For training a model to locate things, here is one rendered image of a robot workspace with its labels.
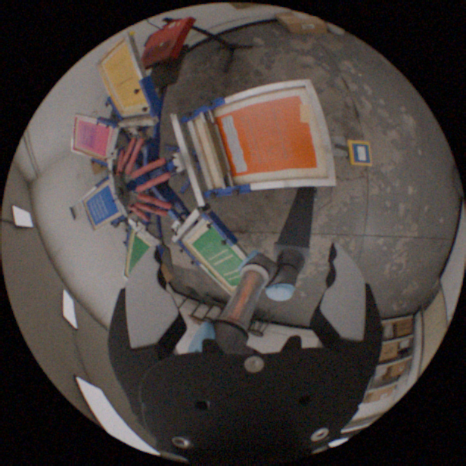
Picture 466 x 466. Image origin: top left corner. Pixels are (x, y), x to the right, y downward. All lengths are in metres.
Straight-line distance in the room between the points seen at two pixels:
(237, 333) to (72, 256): 4.52
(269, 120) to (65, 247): 4.67
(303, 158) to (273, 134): 0.20
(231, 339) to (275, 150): 0.84
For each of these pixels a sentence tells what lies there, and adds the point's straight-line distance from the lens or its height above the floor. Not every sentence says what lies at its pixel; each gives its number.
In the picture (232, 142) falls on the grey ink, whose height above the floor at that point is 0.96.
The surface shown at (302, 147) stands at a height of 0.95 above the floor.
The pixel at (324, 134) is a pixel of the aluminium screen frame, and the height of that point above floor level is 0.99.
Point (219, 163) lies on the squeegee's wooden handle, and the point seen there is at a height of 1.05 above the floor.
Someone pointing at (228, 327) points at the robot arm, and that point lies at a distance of 0.40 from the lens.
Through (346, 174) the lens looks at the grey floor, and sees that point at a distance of 1.89.
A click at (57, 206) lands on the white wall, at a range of 4.73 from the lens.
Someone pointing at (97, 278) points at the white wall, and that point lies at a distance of 4.85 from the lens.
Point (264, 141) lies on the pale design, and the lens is 0.90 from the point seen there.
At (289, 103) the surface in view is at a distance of 0.90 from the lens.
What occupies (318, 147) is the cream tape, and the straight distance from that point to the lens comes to 0.87.
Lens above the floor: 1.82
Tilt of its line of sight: 45 degrees down
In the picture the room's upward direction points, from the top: 140 degrees counter-clockwise
